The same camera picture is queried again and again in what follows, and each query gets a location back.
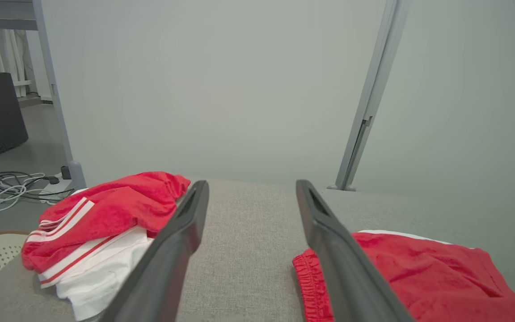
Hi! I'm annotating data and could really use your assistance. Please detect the white curtain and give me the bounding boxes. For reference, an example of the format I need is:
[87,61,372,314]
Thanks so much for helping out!
[0,28,33,98]

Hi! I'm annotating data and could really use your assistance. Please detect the red white basketball jersey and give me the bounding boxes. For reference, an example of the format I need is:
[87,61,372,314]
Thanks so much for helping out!
[21,171,192,322]

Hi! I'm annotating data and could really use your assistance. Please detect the red shorts white trim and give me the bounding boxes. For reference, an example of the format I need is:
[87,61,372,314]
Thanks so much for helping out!
[292,230,515,322]

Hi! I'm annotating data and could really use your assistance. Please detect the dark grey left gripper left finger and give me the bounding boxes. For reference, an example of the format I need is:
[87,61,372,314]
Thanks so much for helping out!
[99,180,210,322]

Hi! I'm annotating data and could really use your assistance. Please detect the white cable bundle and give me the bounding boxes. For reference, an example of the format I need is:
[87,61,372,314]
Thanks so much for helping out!
[0,171,48,212]

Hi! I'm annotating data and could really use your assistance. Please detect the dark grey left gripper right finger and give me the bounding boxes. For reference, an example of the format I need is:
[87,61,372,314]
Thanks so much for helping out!
[296,180,414,322]

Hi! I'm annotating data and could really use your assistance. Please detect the grey metal desk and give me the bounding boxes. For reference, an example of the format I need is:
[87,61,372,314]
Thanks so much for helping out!
[0,0,38,65]

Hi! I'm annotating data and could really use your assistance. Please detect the short white power strip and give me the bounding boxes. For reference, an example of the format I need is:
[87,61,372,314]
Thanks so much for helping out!
[38,172,74,200]

